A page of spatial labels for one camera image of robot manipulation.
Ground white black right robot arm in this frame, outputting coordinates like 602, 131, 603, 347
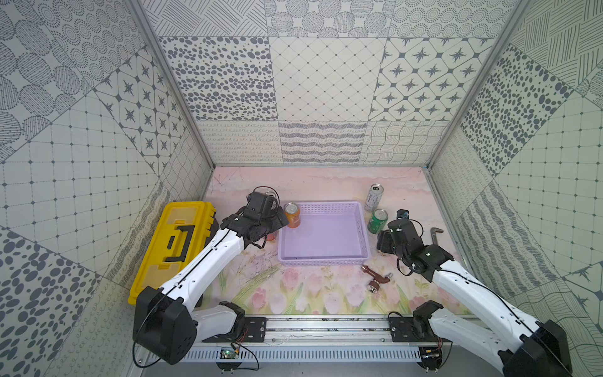
377, 218, 573, 376

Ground lilac perforated plastic basket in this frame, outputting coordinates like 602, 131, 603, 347
277, 201, 371, 266

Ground grey hex key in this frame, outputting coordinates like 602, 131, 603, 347
430, 227, 444, 246

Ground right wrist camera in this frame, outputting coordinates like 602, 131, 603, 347
397, 209, 410, 219

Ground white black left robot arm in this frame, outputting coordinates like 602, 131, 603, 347
133, 186, 289, 365

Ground yellow black toolbox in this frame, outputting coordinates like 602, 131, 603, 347
128, 201, 218, 306

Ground white energy can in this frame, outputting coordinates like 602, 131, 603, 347
364, 183, 384, 212

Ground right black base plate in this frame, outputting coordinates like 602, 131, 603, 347
387, 314, 451, 345

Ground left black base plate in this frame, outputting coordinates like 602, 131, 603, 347
203, 317, 267, 343

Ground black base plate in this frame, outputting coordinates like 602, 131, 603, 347
387, 314, 451, 345
203, 317, 267, 343

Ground green soda can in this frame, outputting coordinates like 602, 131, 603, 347
367, 208, 389, 234

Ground brown metal hand tool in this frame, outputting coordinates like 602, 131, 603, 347
361, 265, 393, 294

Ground aluminium rail frame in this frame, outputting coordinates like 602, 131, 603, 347
179, 316, 455, 372

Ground orange soda can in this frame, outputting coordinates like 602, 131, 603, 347
284, 203, 301, 229

